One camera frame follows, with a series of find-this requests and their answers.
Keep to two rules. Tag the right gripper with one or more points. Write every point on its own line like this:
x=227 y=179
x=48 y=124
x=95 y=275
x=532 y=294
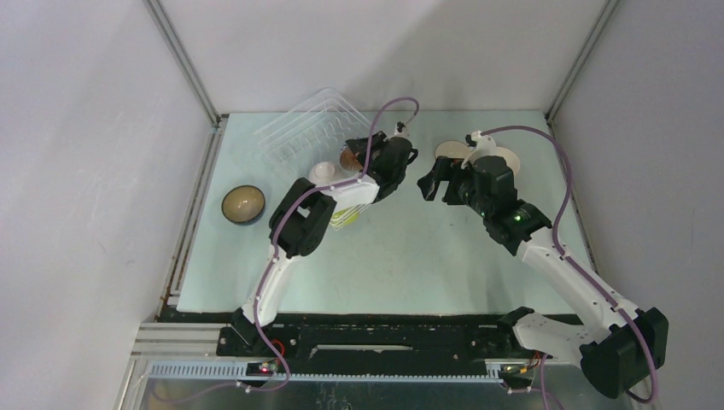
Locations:
x=446 y=169

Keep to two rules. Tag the teal blue bowl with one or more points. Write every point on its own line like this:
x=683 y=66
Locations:
x=452 y=149

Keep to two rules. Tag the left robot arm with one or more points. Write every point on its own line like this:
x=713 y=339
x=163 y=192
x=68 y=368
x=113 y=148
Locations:
x=317 y=202

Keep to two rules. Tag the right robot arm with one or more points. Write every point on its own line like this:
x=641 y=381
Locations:
x=616 y=344

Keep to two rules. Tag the orange bowl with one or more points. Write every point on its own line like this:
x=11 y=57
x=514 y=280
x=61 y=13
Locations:
x=511 y=159

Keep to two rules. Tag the white wire dish rack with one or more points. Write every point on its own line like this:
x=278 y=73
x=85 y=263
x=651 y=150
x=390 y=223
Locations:
x=312 y=132

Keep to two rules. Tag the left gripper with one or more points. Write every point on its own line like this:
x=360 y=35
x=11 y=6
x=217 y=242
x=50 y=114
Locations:
x=359 y=147

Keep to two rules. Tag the blue patterned bowl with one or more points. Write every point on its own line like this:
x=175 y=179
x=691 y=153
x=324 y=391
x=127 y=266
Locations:
x=348 y=160

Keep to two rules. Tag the white bowl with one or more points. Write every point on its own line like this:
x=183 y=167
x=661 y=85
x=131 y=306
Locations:
x=324 y=173

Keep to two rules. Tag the dark bowl beige inside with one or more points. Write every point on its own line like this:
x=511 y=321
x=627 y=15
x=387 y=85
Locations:
x=243 y=205

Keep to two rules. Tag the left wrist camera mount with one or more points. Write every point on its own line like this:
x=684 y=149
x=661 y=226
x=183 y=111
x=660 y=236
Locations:
x=401 y=130

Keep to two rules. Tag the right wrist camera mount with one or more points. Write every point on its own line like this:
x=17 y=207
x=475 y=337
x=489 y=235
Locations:
x=480 y=144

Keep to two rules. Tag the grey cable duct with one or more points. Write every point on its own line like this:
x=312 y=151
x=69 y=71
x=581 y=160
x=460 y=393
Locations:
x=241 y=371

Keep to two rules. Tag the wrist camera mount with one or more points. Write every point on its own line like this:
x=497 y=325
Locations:
x=401 y=130
x=480 y=144

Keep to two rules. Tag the green bowl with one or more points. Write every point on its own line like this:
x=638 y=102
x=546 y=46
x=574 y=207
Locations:
x=344 y=217

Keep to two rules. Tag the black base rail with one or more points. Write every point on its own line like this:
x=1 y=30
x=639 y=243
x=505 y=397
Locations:
x=380 y=344

